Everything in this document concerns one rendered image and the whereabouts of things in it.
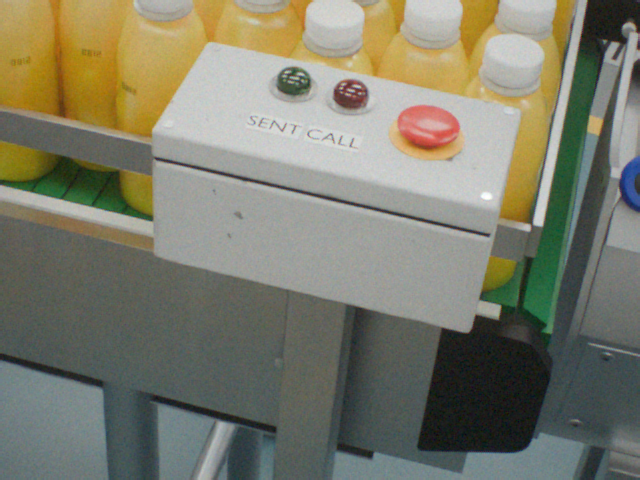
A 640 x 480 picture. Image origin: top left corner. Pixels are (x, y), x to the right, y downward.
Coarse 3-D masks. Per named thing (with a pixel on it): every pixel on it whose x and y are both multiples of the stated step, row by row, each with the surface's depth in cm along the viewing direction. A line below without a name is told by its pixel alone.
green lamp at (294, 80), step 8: (280, 72) 74; (288, 72) 74; (296, 72) 74; (304, 72) 74; (280, 80) 74; (288, 80) 73; (296, 80) 73; (304, 80) 74; (280, 88) 74; (288, 88) 74; (296, 88) 73; (304, 88) 74
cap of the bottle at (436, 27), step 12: (408, 0) 85; (420, 0) 85; (432, 0) 85; (444, 0) 85; (456, 0) 85; (408, 12) 84; (420, 12) 84; (432, 12) 84; (444, 12) 84; (456, 12) 84; (408, 24) 85; (420, 24) 84; (432, 24) 84; (444, 24) 84; (456, 24) 84; (420, 36) 85; (432, 36) 84; (444, 36) 85
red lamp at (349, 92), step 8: (344, 80) 74; (352, 80) 74; (360, 80) 74; (336, 88) 73; (344, 88) 73; (352, 88) 73; (360, 88) 73; (336, 96) 73; (344, 96) 73; (352, 96) 73; (360, 96) 73; (368, 96) 74; (344, 104) 73; (352, 104) 73; (360, 104) 73
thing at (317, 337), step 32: (288, 320) 82; (320, 320) 81; (352, 320) 85; (288, 352) 84; (320, 352) 83; (288, 384) 86; (320, 384) 85; (288, 416) 88; (320, 416) 87; (288, 448) 91; (320, 448) 90
